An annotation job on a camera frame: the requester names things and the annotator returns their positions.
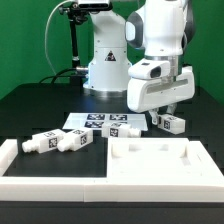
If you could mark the black camera stand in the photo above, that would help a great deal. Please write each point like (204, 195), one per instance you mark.
(76, 16)

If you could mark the white sheet with markers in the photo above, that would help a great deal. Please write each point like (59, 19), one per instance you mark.
(95, 120)

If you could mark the white square table top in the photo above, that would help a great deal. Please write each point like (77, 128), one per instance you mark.
(145, 157)

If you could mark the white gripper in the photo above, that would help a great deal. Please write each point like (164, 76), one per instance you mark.
(145, 95)

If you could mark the white U-shaped fence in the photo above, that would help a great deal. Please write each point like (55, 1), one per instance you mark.
(188, 188)

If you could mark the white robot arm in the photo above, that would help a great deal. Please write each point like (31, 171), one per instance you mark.
(140, 56)

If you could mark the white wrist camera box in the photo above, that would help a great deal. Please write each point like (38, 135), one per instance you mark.
(149, 69)

